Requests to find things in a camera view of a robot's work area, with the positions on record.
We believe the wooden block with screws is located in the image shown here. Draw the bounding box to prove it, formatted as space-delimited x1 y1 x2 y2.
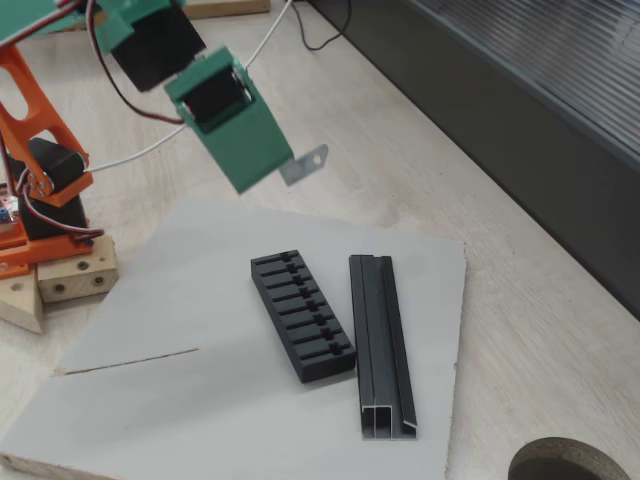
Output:
37 234 120 305

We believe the dark aluminium profile bar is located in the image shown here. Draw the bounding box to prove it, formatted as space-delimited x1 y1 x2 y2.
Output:
348 254 419 442

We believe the black cable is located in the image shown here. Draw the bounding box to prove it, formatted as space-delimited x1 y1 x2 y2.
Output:
291 0 350 51

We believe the red and blue circuit board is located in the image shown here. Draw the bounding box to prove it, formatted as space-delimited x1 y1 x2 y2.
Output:
0 182 21 232

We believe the small silver metal bracket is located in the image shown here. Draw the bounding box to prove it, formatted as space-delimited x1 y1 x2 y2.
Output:
278 143 330 187

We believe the grey board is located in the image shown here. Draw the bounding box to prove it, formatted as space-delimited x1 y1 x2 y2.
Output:
0 199 467 480

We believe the wooden wedge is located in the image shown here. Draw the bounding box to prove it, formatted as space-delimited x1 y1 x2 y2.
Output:
0 264 45 335

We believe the wooden plank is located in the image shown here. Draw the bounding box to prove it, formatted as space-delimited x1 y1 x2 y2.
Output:
184 0 271 20

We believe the black slotted holder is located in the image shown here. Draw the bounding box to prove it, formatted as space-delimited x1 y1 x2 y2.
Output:
250 249 357 385

